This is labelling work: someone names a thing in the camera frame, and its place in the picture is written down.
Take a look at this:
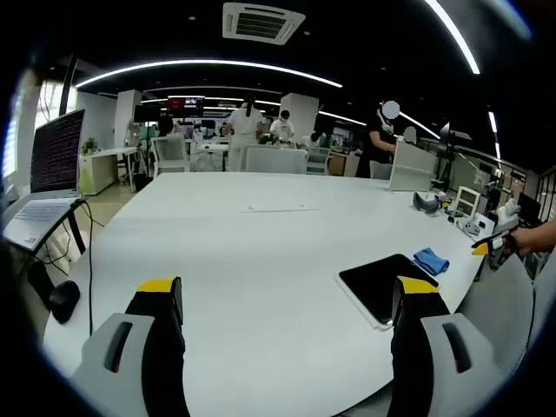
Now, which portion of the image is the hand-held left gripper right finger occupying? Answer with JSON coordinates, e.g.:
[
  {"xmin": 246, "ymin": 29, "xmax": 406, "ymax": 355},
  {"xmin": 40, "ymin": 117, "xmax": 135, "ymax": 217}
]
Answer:
[{"xmin": 387, "ymin": 275, "xmax": 510, "ymax": 417}]

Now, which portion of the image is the white low cabinet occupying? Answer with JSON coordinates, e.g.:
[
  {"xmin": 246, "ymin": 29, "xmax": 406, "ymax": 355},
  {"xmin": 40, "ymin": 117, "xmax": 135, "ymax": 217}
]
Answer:
[{"xmin": 79, "ymin": 146, "xmax": 141, "ymax": 196}]

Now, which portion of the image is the long curved ceiling light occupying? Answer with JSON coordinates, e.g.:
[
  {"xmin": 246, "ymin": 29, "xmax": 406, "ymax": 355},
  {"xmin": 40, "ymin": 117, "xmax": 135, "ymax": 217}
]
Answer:
[{"xmin": 75, "ymin": 58, "xmax": 344, "ymax": 89}]

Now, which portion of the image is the black rectangular mirror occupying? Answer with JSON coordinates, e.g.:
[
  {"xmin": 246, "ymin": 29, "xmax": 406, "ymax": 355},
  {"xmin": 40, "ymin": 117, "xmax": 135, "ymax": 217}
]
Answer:
[{"xmin": 337, "ymin": 253, "xmax": 440, "ymax": 332}]

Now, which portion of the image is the silver laptop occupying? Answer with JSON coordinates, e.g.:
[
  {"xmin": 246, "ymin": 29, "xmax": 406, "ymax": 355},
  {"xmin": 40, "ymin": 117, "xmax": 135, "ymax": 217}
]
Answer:
[{"xmin": 2, "ymin": 108, "xmax": 87, "ymax": 252}]

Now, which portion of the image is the white framed box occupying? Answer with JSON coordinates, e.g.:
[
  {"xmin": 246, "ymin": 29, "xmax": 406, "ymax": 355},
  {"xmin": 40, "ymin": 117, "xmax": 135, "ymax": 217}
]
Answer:
[{"xmin": 453, "ymin": 184, "xmax": 481, "ymax": 217}]

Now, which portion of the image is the black monitor on stand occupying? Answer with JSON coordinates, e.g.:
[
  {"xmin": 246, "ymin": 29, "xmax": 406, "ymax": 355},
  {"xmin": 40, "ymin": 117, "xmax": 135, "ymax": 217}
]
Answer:
[{"xmin": 435, "ymin": 121, "xmax": 473, "ymax": 184}]

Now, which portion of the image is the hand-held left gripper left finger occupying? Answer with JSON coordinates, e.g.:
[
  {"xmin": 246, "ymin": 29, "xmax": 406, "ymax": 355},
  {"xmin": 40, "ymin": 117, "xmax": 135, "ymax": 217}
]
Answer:
[{"xmin": 70, "ymin": 275, "xmax": 191, "ymax": 417}]

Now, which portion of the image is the ceiling air conditioner vent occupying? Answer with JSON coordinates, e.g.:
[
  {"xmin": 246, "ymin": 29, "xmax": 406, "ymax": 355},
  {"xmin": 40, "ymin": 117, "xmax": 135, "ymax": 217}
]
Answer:
[{"xmin": 222, "ymin": 2, "xmax": 307, "ymax": 46}]

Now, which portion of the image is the straight ceiling light strip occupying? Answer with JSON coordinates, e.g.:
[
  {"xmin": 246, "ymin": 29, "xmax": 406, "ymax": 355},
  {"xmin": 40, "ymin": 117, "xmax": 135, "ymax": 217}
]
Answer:
[{"xmin": 423, "ymin": 0, "xmax": 481, "ymax": 76}]

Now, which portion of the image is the black computer mouse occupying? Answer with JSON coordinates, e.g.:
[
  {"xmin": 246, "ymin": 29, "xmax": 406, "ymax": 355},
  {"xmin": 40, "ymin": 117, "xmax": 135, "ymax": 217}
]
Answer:
[{"xmin": 47, "ymin": 280, "xmax": 82, "ymax": 325}]

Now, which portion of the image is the wall display screen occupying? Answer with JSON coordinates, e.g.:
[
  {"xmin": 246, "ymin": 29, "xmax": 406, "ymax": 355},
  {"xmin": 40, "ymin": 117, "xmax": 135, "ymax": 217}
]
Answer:
[{"xmin": 167, "ymin": 95, "xmax": 206, "ymax": 119}]

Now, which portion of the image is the white upright panel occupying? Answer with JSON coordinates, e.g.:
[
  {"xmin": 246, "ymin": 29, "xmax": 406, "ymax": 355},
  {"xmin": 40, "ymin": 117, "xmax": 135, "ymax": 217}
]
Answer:
[{"xmin": 387, "ymin": 141, "xmax": 438, "ymax": 194}]

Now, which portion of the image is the person's right hand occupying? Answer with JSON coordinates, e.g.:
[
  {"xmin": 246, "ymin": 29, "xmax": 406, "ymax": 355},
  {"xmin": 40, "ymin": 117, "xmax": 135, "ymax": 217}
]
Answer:
[{"xmin": 505, "ymin": 228, "xmax": 539, "ymax": 258}]

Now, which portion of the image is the grey curved device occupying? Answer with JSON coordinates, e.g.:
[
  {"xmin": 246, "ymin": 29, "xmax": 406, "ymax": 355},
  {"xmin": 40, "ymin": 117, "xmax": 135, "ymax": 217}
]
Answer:
[{"xmin": 412, "ymin": 190, "xmax": 441, "ymax": 217}]

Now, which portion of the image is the black laptop stand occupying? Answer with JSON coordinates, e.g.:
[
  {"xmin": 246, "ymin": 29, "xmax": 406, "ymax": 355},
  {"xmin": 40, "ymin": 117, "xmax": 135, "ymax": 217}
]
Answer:
[{"xmin": 24, "ymin": 197, "xmax": 89, "ymax": 314}]

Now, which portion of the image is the black cable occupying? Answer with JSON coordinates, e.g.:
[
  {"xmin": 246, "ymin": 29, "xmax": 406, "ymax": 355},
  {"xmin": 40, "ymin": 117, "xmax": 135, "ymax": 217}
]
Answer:
[{"xmin": 77, "ymin": 198, "xmax": 107, "ymax": 336}]

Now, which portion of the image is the blue cleaning cloth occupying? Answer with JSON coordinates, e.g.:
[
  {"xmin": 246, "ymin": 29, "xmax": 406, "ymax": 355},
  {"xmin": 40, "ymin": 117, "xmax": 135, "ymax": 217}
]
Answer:
[{"xmin": 412, "ymin": 246, "xmax": 451, "ymax": 275}]

